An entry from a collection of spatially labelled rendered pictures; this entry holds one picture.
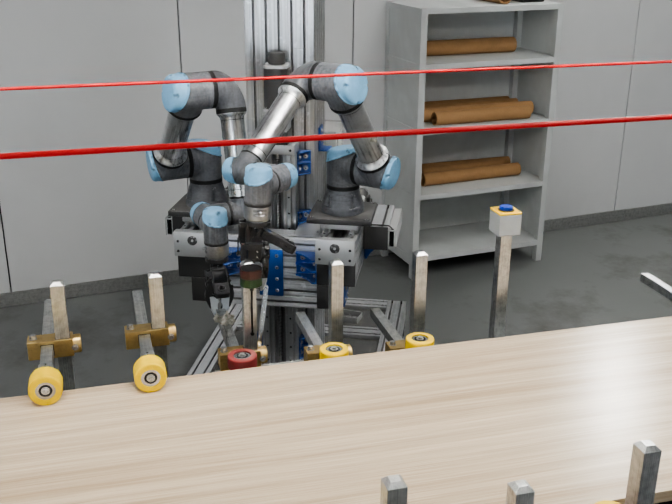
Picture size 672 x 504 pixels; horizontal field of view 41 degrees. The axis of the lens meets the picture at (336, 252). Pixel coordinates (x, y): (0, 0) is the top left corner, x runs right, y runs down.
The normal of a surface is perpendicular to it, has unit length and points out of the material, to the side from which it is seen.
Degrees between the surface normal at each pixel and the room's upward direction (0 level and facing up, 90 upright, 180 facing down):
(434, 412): 0
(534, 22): 90
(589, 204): 90
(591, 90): 90
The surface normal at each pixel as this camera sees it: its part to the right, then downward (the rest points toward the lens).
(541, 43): -0.93, 0.13
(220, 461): 0.00, -0.93
